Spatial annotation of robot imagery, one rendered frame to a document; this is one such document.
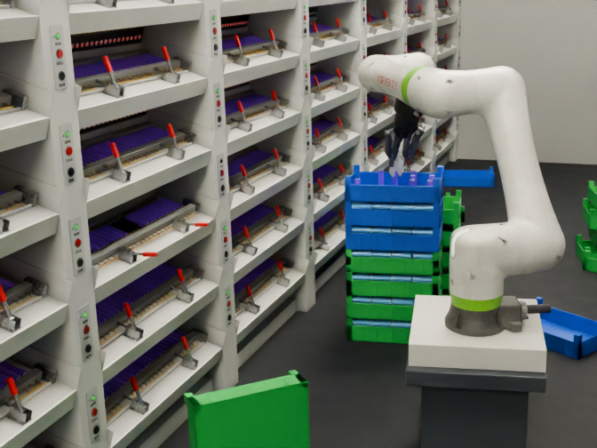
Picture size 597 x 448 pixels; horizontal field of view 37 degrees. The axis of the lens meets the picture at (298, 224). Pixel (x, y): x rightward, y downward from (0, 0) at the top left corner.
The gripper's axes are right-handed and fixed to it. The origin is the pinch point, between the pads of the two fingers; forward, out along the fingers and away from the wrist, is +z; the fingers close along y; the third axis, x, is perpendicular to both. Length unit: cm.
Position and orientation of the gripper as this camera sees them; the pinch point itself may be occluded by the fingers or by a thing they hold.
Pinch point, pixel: (396, 165)
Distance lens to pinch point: 290.0
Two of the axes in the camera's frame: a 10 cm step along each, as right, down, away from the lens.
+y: 9.5, -1.1, 2.9
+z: -1.0, 7.7, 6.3
